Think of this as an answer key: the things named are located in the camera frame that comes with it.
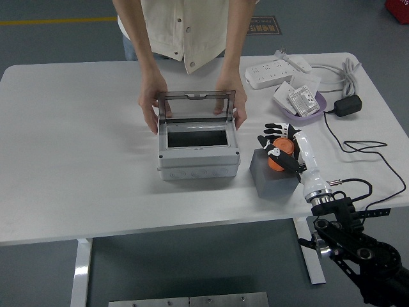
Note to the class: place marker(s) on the white power plug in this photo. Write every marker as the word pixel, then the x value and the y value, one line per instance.
pixel 281 54

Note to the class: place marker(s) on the white plain socket panel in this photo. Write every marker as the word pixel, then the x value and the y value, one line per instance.
pixel 282 96

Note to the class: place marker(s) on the black power adapter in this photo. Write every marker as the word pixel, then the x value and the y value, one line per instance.
pixel 348 105

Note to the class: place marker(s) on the grey metal plate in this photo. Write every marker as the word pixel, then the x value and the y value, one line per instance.
pixel 150 303
pixel 230 300

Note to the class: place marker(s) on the person's left forearm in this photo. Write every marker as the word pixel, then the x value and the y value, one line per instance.
pixel 233 48

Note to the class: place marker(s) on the purple plastic tray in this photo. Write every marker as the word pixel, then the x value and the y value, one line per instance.
pixel 303 121

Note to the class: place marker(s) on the grey box cover frame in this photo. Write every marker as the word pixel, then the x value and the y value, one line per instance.
pixel 198 155

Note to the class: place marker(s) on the person's left hand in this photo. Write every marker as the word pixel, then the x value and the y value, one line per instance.
pixel 241 102

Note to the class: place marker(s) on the person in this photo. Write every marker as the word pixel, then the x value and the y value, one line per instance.
pixel 179 25

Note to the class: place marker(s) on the person's right forearm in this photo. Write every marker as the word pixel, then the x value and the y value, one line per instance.
pixel 143 48

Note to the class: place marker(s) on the white power strip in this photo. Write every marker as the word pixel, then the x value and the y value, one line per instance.
pixel 268 75

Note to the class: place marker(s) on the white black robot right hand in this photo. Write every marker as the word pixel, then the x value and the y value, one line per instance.
pixel 306 153

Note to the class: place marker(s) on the labelled white socket panel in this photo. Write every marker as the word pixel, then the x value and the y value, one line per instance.
pixel 303 100

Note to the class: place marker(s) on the person's right hand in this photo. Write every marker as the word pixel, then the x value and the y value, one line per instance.
pixel 148 102

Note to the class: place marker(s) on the white table leg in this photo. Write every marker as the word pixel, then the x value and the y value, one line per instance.
pixel 314 272
pixel 81 272

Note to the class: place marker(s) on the grey cube holder block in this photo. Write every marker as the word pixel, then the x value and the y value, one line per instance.
pixel 274 188

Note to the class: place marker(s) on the grey junction box base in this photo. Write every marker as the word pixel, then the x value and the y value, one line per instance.
pixel 198 173

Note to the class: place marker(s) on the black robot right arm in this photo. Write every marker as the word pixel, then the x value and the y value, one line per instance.
pixel 367 252

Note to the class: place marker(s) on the white square socket panel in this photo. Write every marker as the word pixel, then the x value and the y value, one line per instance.
pixel 303 78

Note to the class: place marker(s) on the orange cylindrical battery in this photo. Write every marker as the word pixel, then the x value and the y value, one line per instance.
pixel 284 145

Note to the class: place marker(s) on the red object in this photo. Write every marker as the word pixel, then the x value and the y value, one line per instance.
pixel 397 9

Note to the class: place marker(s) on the dark floor sign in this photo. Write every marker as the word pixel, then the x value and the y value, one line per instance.
pixel 265 25

